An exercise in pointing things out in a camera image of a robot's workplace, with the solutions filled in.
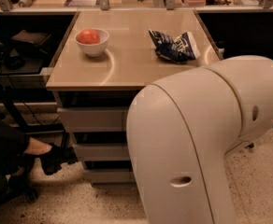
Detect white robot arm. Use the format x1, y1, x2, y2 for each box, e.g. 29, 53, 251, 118
126, 56, 273, 224

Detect blue crumpled chip bag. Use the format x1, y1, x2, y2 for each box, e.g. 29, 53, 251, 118
149, 30, 200, 64

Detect grey top drawer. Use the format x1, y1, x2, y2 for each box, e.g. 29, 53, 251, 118
57, 107, 128, 133

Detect grey drawer cabinet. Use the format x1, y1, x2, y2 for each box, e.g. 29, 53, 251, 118
47, 8, 220, 173

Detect white ceramic bowl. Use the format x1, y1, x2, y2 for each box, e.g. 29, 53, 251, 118
75, 28, 109, 57

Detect black shoe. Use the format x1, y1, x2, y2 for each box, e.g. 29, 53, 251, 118
38, 143, 78, 175

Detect black headphones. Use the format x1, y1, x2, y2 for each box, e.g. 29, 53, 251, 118
4, 55, 25, 70

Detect red apple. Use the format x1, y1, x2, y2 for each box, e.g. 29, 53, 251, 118
77, 29, 100, 45

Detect black office chair base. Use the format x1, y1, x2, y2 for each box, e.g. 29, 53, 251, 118
0, 159, 40, 213

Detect dark box under desk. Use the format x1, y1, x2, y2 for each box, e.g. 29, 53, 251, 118
11, 30, 51, 58

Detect person leg black trousers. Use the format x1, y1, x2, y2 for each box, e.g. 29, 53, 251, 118
0, 115, 53, 185

